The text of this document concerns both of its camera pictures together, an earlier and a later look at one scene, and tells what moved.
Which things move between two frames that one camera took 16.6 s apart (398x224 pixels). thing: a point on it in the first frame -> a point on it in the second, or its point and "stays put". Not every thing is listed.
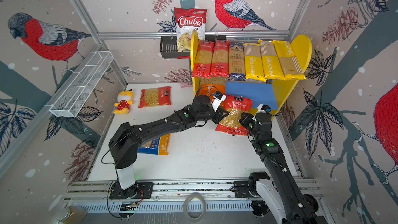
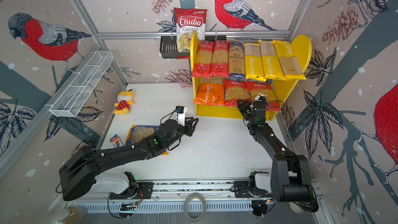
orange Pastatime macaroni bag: x=209 y=90 stays put
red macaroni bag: x=236 y=106 -> x=235 y=91
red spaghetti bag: x=219 y=65 stays put
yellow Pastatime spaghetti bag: x=272 y=66 stays put
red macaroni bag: x=155 y=96 -> x=266 y=90
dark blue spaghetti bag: x=237 y=68 stays put
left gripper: x=218 y=116 -> x=188 y=124
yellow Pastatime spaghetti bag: x=290 y=68 stays put
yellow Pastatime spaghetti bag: x=253 y=66 stays put
